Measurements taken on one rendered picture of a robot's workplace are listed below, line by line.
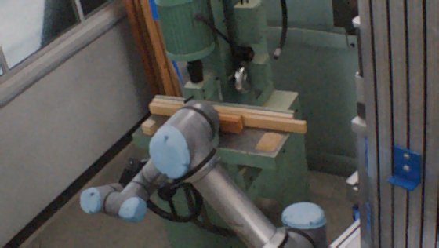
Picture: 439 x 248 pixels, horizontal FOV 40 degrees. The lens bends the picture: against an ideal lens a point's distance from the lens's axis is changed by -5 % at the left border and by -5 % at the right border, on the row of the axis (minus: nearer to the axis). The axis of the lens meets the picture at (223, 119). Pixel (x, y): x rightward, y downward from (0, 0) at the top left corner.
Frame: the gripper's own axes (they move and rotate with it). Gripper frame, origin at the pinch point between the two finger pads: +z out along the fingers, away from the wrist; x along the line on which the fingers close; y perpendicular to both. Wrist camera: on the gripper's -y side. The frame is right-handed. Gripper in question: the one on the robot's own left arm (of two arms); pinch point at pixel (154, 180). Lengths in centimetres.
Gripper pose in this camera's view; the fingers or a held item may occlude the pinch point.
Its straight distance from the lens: 215.0
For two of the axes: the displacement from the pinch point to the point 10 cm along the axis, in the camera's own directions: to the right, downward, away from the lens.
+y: -1.3, 9.9, 1.1
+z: 4.7, -0.4, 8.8
